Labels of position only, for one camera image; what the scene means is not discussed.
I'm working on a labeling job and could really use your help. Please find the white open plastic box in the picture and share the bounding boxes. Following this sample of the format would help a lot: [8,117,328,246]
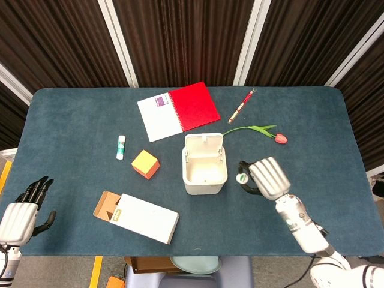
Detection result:
[182,133,229,196]

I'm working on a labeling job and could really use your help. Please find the white green glue stick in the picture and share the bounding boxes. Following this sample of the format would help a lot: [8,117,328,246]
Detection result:
[116,135,127,161]

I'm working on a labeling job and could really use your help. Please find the white orange cardboard box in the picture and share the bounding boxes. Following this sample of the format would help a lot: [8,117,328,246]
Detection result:
[92,190,180,245]

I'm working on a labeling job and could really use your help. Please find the pale green plate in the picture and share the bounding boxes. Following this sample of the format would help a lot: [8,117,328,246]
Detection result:
[170,256,223,275]

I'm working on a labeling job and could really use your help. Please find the black cable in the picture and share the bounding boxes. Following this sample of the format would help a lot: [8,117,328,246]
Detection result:
[299,254,316,284]

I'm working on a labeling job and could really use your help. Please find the white partition post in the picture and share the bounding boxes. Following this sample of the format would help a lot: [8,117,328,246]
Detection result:
[97,0,139,88]
[325,20,384,88]
[0,64,34,106]
[232,0,272,87]

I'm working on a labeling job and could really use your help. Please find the blue felt table mat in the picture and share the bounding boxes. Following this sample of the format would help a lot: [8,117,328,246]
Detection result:
[5,86,380,258]

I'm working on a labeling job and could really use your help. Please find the red pen in wrapper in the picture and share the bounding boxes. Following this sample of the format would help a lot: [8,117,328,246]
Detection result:
[227,89,256,124]

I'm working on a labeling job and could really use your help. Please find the red and white spiral notebook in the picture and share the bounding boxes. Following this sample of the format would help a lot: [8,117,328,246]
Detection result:
[137,81,221,143]

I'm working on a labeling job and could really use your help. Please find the brown cardboard box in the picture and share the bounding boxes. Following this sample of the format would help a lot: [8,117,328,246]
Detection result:
[124,256,184,275]

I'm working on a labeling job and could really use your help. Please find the dark ribbed partition panel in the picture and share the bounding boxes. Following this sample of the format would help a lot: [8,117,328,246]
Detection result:
[111,0,256,88]
[0,0,130,94]
[335,56,384,171]
[245,0,384,87]
[0,82,28,151]

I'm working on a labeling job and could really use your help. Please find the grey blue stool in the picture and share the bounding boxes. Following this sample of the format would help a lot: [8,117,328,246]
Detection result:
[124,256,254,288]

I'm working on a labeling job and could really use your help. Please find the pink artificial tulip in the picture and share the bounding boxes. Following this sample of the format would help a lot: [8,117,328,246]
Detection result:
[222,124,288,146]

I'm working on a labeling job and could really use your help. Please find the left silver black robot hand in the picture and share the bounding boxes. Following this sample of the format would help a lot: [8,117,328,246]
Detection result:
[0,176,57,247]

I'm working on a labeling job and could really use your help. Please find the orange block on floor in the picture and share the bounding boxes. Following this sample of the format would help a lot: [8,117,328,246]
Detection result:
[106,275,125,288]

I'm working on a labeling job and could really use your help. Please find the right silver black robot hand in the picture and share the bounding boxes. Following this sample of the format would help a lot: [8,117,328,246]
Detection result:
[238,156,292,201]

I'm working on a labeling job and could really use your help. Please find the orange yellow cube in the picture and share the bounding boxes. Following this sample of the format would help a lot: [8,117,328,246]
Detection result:
[131,149,160,181]

